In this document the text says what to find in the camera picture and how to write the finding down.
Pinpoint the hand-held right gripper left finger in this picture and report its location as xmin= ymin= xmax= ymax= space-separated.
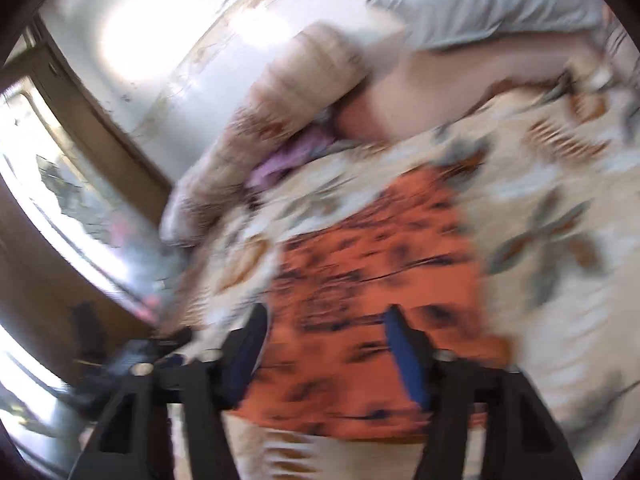
xmin=67 ymin=304 xmax=271 ymax=480

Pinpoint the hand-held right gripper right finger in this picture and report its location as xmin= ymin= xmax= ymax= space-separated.
xmin=382 ymin=305 xmax=583 ymax=480

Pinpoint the orange floral shirt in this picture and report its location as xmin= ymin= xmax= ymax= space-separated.
xmin=232 ymin=167 xmax=512 ymax=442

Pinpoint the wooden stained glass door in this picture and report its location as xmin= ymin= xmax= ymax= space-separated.
xmin=0 ymin=25 xmax=177 ymax=461

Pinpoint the purple cloth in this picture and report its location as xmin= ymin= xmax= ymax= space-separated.
xmin=247 ymin=127 xmax=341 ymax=191

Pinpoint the leaf print blanket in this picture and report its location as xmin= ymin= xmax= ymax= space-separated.
xmin=165 ymin=105 xmax=640 ymax=480

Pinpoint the striped bolster pillow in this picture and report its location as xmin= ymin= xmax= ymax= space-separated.
xmin=160 ymin=22 xmax=371 ymax=247

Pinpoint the grey pillow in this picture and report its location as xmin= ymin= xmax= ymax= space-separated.
xmin=367 ymin=0 xmax=609 ymax=52

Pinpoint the pink padded bed frame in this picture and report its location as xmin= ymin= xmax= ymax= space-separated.
xmin=335 ymin=30 xmax=577 ymax=144

